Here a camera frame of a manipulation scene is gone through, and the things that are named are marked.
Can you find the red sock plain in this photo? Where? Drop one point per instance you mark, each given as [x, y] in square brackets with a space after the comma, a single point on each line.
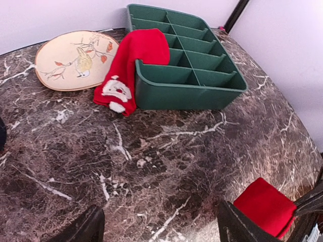
[268, 208]

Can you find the dark blue cup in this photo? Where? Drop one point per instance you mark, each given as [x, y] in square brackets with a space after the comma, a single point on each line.
[3, 134]

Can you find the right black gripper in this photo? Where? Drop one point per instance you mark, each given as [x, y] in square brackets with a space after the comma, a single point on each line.
[309, 209]

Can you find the black right frame post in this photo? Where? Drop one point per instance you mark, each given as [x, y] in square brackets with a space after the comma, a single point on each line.
[234, 16]

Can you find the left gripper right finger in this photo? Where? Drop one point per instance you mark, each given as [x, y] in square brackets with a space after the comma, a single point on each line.
[235, 226]

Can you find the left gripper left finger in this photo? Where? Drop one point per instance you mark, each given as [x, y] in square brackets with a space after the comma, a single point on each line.
[89, 226]

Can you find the beige bird pattern plate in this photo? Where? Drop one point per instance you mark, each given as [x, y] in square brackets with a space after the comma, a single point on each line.
[75, 61]

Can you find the green divided plastic organizer tray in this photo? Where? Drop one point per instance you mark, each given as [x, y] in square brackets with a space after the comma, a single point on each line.
[200, 75]

